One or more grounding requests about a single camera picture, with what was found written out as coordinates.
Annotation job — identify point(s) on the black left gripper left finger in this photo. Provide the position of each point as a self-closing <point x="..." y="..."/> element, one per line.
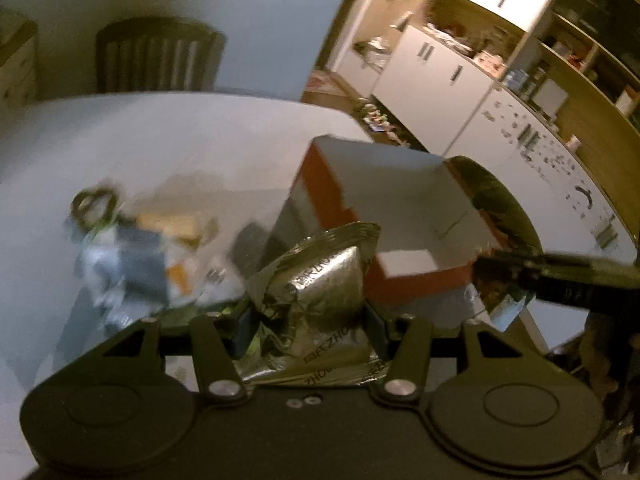
<point x="213" y="352"/>

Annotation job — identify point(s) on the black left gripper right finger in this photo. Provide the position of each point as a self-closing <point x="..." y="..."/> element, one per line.
<point x="404" y="343"/>

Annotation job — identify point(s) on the silver foil snack bag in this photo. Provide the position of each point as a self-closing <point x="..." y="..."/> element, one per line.
<point x="308" y="303"/>

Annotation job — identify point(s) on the white grey paper bag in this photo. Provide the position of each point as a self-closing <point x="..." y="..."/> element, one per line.
<point x="132" y="274"/>

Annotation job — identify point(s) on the small yellow cardboard box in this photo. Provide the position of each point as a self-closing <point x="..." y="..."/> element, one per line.
<point x="194" y="228"/>

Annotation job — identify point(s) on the person right hand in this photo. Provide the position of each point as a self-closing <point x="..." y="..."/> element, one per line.
<point x="602" y="352"/>

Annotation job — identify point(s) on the white fridge with magnets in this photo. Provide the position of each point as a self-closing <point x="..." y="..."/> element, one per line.
<point x="568" y="210"/>

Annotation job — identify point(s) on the dark green upholstered chair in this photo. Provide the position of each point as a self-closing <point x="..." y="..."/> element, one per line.
<point x="504" y="211"/>

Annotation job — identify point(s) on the red cardboard shoe box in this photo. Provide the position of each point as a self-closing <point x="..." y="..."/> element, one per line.
<point x="430" y="231"/>

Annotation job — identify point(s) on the pair of small shoes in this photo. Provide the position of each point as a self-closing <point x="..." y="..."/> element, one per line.
<point x="373" y="118"/>

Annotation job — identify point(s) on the patterned door mat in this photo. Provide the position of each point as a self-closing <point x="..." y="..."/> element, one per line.
<point x="328" y="90"/>

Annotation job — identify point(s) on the dark wooden chair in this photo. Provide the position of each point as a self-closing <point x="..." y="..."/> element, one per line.
<point x="157" y="53"/>

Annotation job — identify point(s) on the white wall cabinet unit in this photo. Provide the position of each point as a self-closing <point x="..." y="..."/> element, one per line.
<point x="429" y="63"/>

